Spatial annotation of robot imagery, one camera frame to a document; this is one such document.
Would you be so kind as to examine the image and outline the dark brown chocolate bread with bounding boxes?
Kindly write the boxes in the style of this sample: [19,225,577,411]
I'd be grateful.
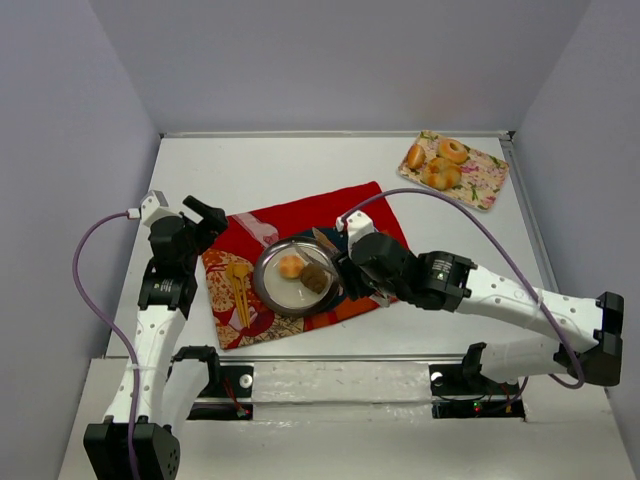
[299,263,332,295]

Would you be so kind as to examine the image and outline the twisted knot bread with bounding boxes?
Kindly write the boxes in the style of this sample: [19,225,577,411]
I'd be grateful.
[421,157,462,191]

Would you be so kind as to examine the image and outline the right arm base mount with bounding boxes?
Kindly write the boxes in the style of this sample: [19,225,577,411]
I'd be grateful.
[429,342,526,420]

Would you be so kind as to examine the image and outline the round metal plate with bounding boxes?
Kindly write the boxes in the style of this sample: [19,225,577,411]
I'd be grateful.
[252,236,343,317]

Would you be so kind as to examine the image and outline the small round bun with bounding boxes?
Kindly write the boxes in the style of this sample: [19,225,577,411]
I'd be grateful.
[278,255,306,280]

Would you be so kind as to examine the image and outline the metal tongs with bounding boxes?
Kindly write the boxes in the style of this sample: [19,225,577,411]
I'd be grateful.
[291,236,393,308]

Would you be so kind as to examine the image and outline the yellow plastic spoon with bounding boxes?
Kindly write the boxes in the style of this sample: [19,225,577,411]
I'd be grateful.
[226,263,246,328]

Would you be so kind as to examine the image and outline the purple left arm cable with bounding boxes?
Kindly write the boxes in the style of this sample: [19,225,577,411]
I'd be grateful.
[72,211,142,480]

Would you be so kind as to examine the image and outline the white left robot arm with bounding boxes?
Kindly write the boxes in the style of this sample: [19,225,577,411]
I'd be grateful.
[83,190,229,479]

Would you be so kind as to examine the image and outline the red patterned cloth mat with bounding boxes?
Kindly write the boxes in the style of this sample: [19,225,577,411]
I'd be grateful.
[202,182,381,351]

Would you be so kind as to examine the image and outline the floral serving tray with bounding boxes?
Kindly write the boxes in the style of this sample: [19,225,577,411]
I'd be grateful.
[397,130,509,212]

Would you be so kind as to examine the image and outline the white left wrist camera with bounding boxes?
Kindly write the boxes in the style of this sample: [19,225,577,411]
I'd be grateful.
[126,190,175,228]

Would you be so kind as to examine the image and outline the yellow plastic fork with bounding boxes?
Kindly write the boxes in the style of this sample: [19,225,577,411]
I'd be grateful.
[233,264,251,328]

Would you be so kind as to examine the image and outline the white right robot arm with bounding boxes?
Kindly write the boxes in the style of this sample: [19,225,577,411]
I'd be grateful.
[333,232,624,387]

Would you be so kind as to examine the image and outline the ring bagel bread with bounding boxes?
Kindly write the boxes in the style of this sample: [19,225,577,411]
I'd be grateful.
[438,137,469,165]

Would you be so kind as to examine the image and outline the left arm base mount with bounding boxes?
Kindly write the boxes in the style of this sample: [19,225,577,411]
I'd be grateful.
[163,346,254,428]

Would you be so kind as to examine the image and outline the round golden bread roll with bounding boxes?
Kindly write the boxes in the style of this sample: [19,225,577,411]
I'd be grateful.
[405,144,426,170]

